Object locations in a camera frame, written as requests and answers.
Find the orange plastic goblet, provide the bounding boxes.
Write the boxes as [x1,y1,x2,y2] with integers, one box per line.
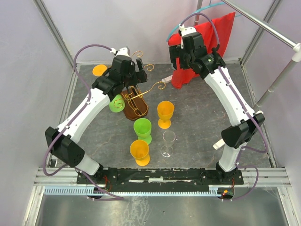
[92,65,108,77]
[157,101,174,129]
[130,140,150,166]

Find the gold wire glass rack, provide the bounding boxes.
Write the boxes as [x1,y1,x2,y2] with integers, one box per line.
[112,50,167,122]

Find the green plastic goblet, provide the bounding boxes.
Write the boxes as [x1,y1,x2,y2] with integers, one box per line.
[109,94,125,113]
[134,118,152,145]

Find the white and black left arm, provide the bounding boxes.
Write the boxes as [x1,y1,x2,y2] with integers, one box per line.
[45,55,147,184]

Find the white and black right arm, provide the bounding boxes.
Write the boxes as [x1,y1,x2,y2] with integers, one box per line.
[169,31,265,184]

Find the white block behind rack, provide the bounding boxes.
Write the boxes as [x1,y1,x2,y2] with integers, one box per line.
[161,75,173,83]

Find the clear wine glass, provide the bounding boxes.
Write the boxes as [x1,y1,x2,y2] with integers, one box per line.
[161,130,176,157]

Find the red cloth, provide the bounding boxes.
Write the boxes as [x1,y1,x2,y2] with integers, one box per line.
[171,12,236,89]

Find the green plastic goblet front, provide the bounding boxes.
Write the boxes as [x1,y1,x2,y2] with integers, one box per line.
[134,118,152,145]

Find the orange plastic goblet front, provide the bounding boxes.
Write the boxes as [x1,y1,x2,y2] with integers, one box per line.
[130,140,150,166]

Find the white plastic strip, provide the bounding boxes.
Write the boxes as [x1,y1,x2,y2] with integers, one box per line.
[213,139,225,150]

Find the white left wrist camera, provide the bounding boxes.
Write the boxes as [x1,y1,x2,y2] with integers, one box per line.
[110,47,130,57]

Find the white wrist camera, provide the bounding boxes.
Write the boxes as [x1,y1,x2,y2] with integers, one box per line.
[110,47,130,57]
[179,24,196,49]

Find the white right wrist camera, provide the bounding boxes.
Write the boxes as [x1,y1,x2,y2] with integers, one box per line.
[179,24,196,49]

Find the teal hose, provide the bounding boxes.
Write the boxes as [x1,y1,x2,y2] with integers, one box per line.
[166,0,243,42]

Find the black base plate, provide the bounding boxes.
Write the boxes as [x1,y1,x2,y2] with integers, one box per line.
[90,168,244,193]

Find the silver metal pole frame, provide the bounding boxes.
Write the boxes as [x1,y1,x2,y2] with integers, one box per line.
[221,0,301,125]

